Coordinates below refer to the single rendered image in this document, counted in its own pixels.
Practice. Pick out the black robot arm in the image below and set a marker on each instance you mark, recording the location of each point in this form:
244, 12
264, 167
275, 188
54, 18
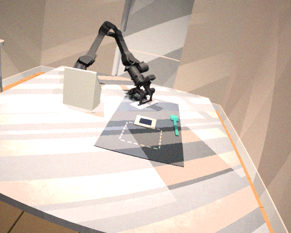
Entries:
132, 65

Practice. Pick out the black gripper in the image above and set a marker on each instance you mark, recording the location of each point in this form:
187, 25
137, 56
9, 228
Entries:
140, 82

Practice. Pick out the white square tile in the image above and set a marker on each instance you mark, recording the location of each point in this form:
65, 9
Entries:
145, 122

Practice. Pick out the grey rectangular mat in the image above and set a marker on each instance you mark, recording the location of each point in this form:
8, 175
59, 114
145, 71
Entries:
171, 149

